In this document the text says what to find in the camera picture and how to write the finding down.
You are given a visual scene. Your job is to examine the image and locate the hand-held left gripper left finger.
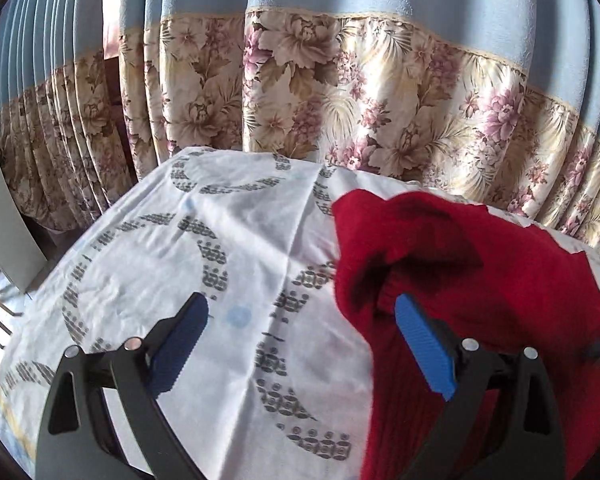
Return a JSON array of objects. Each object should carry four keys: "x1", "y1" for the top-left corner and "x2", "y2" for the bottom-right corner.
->
[{"x1": 36, "y1": 292, "x2": 211, "y2": 480}]

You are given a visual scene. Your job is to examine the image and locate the red knit sweater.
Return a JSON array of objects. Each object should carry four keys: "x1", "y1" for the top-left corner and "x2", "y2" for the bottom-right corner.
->
[{"x1": 331, "y1": 190, "x2": 600, "y2": 480}]

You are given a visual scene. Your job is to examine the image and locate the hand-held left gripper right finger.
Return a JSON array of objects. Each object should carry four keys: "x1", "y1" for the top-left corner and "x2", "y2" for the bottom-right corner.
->
[{"x1": 395, "y1": 294, "x2": 565, "y2": 480}]

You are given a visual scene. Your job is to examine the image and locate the blue floral curtain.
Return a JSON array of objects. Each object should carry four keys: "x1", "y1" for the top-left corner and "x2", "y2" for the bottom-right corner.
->
[
  {"x1": 0, "y1": 0, "x2": 137, "y2": 231},
  {"x1": 117, "y1": 0, "x2": 600, "y2": 281}
]

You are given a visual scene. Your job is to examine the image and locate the patterned bed sheet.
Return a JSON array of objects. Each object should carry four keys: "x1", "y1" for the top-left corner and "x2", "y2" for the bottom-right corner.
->
[{"x1": 0, "y1": 146, "x2": 600, "y2": 480}]

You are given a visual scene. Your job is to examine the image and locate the wooden chair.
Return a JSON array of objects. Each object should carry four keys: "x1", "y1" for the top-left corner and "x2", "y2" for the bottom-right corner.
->
[{"x1": 0, "y1": 240, "x2": 27, "y2": 351}]

